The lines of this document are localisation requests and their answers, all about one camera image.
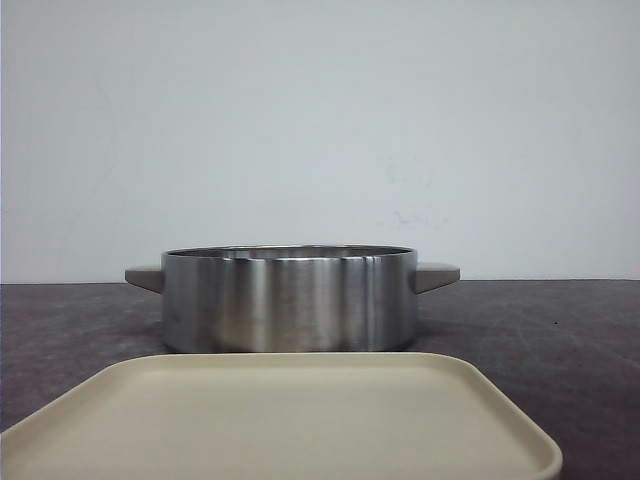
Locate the stainless steel steamer pot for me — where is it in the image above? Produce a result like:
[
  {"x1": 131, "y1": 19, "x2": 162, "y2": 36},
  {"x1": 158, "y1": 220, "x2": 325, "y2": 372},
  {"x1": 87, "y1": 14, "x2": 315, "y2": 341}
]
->
[{"x1": 125, "y1": 245, "x2": 460, "y2": 353}]

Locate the beige square tray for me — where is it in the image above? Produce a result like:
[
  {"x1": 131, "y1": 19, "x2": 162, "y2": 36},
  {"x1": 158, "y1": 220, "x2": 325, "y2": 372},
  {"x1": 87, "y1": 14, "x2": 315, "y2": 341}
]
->
[{"x1": 1, "y1": 353, "x2": 563, "y2": 479}]

